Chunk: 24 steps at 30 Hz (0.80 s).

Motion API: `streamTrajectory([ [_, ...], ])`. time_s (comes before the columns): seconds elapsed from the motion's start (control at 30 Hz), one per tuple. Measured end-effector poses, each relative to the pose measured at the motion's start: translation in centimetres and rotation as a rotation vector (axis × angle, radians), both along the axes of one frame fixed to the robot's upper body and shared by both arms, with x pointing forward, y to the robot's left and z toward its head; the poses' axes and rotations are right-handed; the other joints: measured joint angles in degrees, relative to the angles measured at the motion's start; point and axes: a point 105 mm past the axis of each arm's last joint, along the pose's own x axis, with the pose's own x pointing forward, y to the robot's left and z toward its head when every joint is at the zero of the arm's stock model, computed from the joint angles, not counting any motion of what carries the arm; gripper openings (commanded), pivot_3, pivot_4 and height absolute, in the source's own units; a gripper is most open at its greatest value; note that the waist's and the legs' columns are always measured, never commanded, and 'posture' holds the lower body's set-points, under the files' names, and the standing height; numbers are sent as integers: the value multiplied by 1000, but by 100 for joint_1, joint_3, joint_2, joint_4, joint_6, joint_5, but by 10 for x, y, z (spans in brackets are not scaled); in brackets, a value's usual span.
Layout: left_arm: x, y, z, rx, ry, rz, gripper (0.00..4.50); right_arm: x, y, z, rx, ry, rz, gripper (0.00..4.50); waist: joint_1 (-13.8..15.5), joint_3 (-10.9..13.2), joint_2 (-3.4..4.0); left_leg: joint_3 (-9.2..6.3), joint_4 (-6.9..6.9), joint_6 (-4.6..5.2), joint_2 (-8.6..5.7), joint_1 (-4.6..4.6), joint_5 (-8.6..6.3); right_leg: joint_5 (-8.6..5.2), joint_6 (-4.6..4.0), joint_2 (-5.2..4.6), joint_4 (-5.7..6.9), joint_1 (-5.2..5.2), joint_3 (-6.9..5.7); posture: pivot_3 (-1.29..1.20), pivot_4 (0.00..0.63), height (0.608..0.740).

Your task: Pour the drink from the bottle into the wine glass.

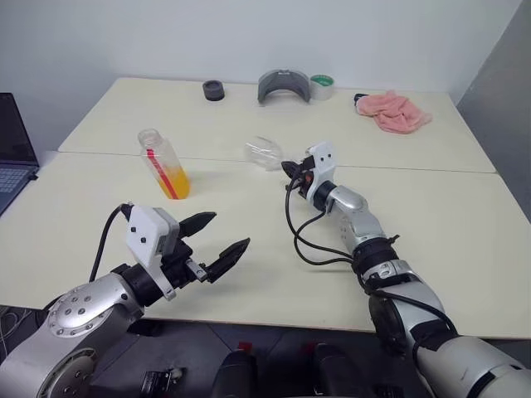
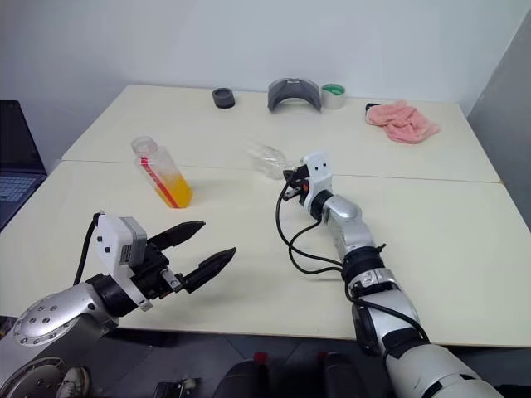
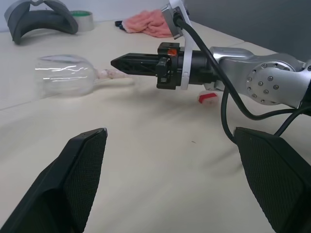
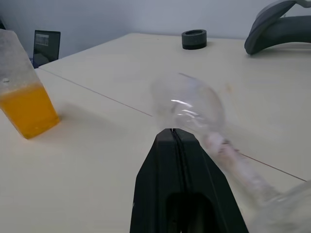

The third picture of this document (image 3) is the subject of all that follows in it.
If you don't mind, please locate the grey curved padded headband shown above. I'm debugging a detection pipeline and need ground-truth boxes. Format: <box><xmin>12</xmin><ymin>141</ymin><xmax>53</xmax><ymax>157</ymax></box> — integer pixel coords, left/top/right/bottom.
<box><xmin>4</xmin><ymin>0</ymin><xmax>79</xmax><ymax>45</ymax></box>

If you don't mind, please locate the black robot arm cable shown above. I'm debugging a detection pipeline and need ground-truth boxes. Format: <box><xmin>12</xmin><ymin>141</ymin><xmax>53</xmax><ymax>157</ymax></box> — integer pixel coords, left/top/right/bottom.
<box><xmin>173</xmin><ymin>11</ymin><xmax>311</xmax><ymax>144</ymax></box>

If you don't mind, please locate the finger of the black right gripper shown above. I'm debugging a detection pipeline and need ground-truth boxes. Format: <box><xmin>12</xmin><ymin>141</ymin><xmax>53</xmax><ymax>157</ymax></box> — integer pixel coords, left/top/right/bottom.
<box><xmin>126</xmin><ymin>52</ymin><xmax>161</xmax><ymax>58</ymax></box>
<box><xmin>110</xmin><ymin>55</ymin><xmax>171</xmax><ymax>78</ymax></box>

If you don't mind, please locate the small black object beside cloth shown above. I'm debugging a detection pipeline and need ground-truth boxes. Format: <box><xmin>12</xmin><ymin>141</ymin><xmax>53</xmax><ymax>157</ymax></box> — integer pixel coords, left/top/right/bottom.
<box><xmin>114</xmin><ymin>20</ymin><xmax>127</xmax><ymax>32</ymax></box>

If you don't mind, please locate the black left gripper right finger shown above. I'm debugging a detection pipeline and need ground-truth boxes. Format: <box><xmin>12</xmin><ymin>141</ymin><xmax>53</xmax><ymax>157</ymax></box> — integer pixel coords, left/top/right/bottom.
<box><xmin>232</xmin><ymin>126</ymin><xmax>311</xmax><ymax>233</ymax></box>

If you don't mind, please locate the pink fluffy cloth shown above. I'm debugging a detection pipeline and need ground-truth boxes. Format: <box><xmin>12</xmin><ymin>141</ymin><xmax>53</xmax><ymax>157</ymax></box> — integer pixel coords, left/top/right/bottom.
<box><xmin>122</xmin><ymin>9</ymin><xmax>173</xmax><ymax>38</ymax></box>

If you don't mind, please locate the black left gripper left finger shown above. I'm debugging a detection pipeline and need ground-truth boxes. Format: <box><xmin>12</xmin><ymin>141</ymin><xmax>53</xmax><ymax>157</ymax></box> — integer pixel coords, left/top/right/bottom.
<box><xmin>0</xmin><ymin>127</ymin><xmax>108</xmax><ymax>233</ymax></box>

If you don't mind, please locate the clear tape roll green core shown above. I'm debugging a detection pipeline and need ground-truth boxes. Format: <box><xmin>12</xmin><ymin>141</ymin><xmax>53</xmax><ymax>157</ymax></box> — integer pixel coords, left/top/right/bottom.
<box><xmin>69</xmin><ymin>10</ymin><xmax>94</xmax><ymax>32</ymax></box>

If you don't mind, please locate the clear wine glass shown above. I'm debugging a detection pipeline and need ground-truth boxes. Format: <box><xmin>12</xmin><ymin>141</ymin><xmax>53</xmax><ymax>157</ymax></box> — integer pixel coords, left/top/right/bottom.
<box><xmin>33</xmin><ymin>54</ymin><xmax>136</xmax><ymax>99</ymax></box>

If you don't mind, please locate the small white red cap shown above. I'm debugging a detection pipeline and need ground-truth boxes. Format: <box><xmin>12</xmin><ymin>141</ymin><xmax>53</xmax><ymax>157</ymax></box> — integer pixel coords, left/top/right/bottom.
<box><xmin>197</xmin><ymin>90</ymin><xmax>217</xmax><ymax>107</ymax></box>

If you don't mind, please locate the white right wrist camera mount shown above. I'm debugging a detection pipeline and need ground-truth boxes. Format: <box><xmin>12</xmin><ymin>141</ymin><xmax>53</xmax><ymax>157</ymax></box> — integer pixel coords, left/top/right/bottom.
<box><xmin>160</xmin><ymin>0</ymin><xmax>193</xmax><ymax>91</ymax></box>

